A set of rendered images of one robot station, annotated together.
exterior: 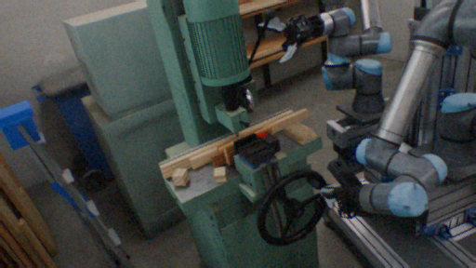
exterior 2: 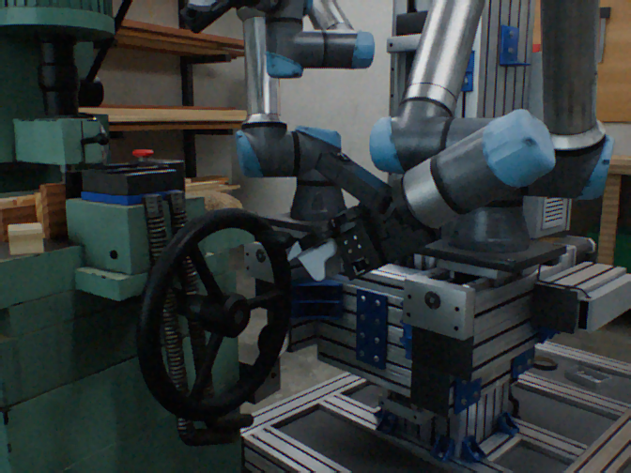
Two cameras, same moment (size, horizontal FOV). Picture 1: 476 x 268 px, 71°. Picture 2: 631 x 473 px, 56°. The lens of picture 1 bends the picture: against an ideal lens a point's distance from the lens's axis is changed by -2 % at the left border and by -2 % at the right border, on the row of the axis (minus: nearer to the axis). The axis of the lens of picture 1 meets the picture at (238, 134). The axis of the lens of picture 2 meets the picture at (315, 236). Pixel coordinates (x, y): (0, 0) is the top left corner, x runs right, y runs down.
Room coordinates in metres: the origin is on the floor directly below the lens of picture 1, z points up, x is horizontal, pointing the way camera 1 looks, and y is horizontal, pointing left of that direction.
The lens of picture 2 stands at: (0.14, 0.16, 1.07)
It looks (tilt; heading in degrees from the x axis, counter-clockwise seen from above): 11 degrees down; 328
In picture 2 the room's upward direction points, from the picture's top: straight up
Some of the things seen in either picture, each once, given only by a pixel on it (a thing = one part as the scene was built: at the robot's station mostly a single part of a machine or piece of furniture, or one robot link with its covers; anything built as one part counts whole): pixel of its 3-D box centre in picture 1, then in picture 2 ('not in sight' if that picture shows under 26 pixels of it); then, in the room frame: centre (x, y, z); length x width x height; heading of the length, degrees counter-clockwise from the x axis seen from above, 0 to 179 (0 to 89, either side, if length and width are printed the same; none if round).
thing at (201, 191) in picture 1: (251, 167); (103, 251); (1.06, -0.02, 0.87); 0.61 x 0.30 x 0.06; 114
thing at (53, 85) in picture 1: (94, 125); not in sight; (2.69, 1.20, 0.48); 0.64 x 0.54 x 0.97; 120
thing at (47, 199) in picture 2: (250, 146); (103, 204); (1.09, -0.04, 0.94); 0.20 x 0.01 x 0.08; 114
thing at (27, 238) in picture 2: (220, 174); (25, 238); (0.98, 0.09, 0.92); 0.05 x 0.04 x 0.03; 175
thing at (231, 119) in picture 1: (232, 117); (58, 144); (1.18, 0.01, 1.03); 0.14 x 0.07 x 0.09; 24
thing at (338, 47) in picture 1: (343, 47); (292, 49); (1.22, -0.45, 1.21); 0.11 x 0.08 x 0.11; 71
